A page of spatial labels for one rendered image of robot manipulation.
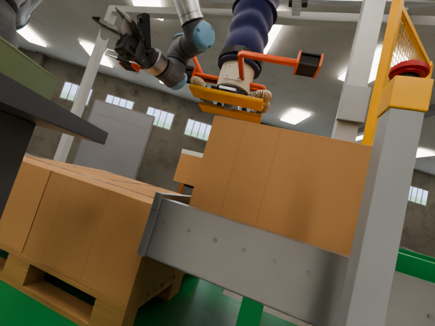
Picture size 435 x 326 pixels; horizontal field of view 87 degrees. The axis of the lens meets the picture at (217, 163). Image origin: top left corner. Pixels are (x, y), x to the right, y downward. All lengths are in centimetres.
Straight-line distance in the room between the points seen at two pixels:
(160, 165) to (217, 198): 900
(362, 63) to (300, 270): 198
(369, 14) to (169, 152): 836
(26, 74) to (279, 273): 80
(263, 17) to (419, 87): 88
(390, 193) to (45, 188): 132
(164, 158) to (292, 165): 911
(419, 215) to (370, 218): 1372
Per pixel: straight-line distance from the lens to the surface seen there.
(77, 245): 121
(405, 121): 60
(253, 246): 71
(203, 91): 108
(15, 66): 69
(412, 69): 65
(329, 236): 86
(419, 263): 90
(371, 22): 264
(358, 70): 238
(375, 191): 55
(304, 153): 86
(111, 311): 114
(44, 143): 1146
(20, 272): 146
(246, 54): 98
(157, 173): 982
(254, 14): 131
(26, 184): 147
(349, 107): 216
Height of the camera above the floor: 68
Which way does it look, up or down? 6 degrees up
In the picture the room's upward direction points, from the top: 16 degrees clockwise
